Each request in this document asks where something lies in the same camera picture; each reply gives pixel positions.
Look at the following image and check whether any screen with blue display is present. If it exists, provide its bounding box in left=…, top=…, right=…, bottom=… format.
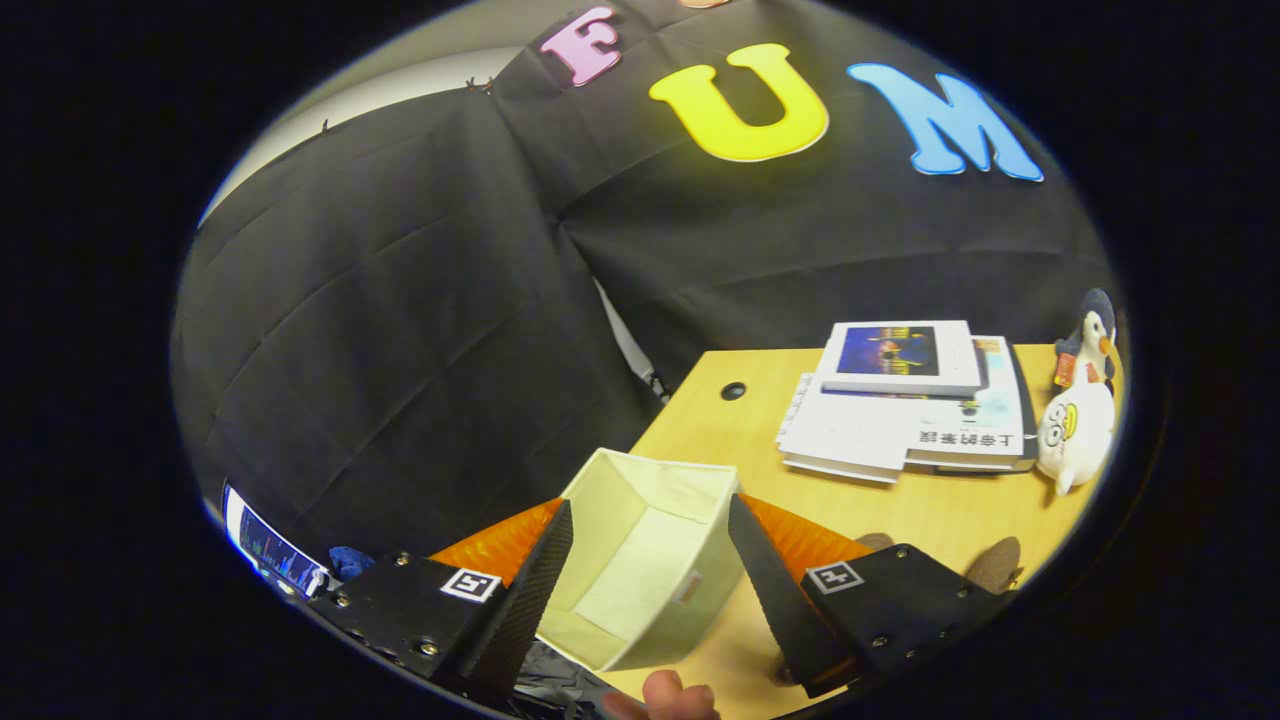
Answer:
left=222, top=483, right=333, bottom=598

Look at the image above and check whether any cream fabric storage box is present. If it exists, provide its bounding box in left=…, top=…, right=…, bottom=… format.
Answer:
left=535, top=447, right=743, bottom=673

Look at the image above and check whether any grey penguin plush toy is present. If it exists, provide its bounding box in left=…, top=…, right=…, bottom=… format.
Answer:
left=1053, top=288, right=1119, bottom=393

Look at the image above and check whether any night photo cover book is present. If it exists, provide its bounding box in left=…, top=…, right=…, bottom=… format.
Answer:
left=818, top=320, right=986, bottom=398

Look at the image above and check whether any sky photo cover book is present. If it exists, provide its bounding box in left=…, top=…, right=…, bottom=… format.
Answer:
left=905, top=335, right=1031, bottom=469

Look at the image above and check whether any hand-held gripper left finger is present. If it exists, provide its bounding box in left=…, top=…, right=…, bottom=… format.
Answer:
left=310, top=498, right=575, bottom=706

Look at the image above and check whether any black book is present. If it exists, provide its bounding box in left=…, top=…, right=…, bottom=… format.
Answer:
left=1005, top=342, right=1041, bottom=471

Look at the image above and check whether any white duck plush toy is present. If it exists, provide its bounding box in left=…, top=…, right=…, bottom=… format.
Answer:
left=1035, top=380, right=1116, bottom=497

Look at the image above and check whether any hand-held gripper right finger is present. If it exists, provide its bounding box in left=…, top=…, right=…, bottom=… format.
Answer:
left=727, top=493, right=1011, bottom=699

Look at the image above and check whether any white patterned booklet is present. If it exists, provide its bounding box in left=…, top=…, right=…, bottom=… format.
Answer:
left=775, top=372, right=904, bottom=485

